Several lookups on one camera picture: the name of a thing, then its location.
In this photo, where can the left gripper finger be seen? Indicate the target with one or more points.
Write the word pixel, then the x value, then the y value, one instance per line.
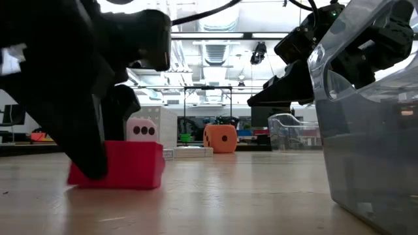
pixel 116 111
pixel 75 137

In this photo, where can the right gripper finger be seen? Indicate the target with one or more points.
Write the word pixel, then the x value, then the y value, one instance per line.
pixel 287 88

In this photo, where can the pink foam die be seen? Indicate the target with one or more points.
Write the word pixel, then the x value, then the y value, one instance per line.
pixel 143 130

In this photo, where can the red toy block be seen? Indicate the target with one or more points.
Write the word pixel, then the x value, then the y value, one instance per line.
pixel 137 166

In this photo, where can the orange foam die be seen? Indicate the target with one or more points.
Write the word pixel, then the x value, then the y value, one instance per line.
pixel 220 138

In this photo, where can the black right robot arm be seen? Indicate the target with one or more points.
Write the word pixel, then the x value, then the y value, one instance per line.
pixel 392 42

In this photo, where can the orange storage bin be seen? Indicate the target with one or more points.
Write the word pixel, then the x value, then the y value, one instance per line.
pixel 38 136

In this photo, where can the black computer monitor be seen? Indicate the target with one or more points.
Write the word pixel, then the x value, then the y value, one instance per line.
pixel 261 117
pixel 16 114

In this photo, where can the clear plastic bin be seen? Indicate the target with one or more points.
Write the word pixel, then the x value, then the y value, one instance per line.
pixel 294 137

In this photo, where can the white perforated basket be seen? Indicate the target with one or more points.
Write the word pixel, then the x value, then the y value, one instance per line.
pixel 166 124

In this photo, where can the green storage bin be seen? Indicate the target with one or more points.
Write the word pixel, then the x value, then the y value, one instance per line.
pixel 185 138

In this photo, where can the black background stand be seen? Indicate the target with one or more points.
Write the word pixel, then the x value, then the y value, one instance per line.
pixel 207 87

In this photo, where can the smoky grey translucent bin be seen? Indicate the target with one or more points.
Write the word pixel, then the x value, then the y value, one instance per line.
pixel 369 163

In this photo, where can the black mounted camera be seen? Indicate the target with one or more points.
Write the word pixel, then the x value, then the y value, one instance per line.
pixel 258 52

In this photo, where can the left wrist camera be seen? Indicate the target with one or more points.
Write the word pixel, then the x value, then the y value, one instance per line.
pixel 150 39

